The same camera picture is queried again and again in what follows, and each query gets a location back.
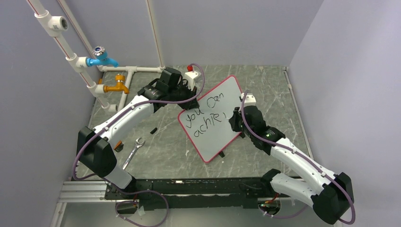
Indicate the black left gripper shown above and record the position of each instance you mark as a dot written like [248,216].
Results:
[193,104]

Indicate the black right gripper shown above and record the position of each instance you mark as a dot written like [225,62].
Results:
[236,114]

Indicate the pink framed whiteboard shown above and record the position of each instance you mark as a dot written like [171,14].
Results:
[208,127]

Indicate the black marker cap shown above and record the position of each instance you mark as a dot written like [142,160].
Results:
[154,130]

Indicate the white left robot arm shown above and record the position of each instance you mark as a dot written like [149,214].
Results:
[95,147]

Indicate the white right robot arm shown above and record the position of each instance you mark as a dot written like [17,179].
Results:
[329,194]

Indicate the orange brass faucet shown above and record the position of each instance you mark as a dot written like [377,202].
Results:
[118,87]

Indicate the silver combination wrench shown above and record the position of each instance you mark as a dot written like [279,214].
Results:
[137,145]

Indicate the orange black hex keys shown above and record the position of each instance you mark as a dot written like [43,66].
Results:
[119,146]

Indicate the blue plastic faucet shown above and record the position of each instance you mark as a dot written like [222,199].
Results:
[101,58]

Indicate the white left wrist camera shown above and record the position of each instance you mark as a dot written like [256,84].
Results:
[190,77]

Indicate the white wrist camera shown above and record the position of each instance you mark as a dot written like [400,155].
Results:
[247,100]
[190,77]

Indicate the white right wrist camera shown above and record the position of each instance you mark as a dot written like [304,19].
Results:
[247,100]

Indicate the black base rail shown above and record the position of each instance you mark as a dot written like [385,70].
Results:
[244,192]

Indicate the white PVC pipe frame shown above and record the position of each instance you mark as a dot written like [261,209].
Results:
[111,98]

